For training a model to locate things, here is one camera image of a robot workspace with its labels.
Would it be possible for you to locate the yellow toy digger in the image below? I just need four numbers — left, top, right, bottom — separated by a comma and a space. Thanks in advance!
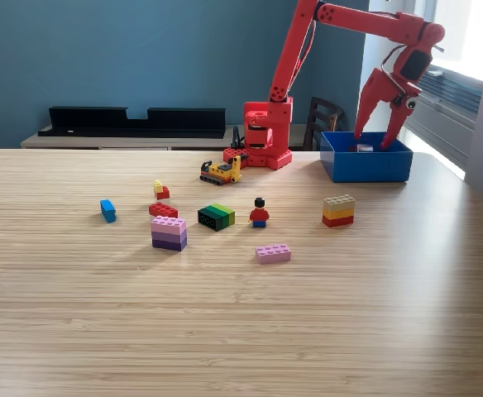
199, 154, 249, 186

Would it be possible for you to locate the pink purple brick stack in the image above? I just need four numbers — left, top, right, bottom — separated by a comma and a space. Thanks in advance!
150, 215, 188, 252

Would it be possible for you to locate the blue plastic bin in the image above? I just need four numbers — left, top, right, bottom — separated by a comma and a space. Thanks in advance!
319, 131, 414, 184

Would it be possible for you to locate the dark wooden chair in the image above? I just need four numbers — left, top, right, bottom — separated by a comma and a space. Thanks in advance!
302, 96, 345, 152

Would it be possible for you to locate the window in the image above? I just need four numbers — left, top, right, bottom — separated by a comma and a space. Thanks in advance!
406, 0, 483, 82

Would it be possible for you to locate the tan orange red brick stack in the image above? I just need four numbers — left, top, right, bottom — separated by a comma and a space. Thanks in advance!
322, 194, 356, 228

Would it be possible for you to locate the toy figure red shirt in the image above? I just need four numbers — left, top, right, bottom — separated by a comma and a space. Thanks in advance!
248, 197, 270, 229

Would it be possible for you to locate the green brick stack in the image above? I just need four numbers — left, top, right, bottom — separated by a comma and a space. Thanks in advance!
197, 203, 237, 232

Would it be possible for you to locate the small red yellow brick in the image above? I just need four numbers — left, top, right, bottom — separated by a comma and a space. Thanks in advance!
153, 179, 171, 201

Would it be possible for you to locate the red and white brick stack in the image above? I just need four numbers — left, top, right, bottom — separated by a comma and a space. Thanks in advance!
148, 202, 179, 219

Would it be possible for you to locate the pale wooden sideboard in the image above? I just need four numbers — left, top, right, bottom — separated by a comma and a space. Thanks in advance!
20, 123, 321, 151

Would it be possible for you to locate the blue brick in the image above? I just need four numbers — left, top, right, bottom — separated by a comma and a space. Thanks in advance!
99, 198, 117, 224

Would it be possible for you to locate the grey wall heater unit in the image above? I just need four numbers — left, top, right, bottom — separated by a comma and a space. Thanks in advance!
396, 57, 483, 170

